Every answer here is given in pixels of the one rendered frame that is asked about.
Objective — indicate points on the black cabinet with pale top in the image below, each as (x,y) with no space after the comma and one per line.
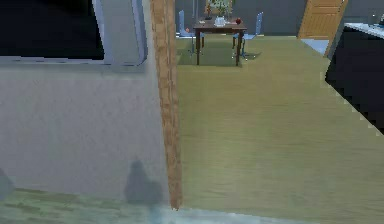
(361,71)

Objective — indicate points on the dark wooden dining table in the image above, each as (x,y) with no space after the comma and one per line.
(217,28)

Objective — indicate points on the blue chair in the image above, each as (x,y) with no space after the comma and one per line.
(258,24)
(182,23)

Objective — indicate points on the white jug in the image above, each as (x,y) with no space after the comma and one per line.
(219,21)

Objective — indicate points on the red apple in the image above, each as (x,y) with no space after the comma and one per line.
(238,21)

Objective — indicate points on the green house plant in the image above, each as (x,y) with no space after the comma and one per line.
(222,6)

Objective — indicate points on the light wooden room door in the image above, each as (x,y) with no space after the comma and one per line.
(321,18)

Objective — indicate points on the wooden door frame post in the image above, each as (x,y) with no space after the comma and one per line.
(167,100)

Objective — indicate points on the window with grey frame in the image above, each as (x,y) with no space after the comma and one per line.
(50,28)

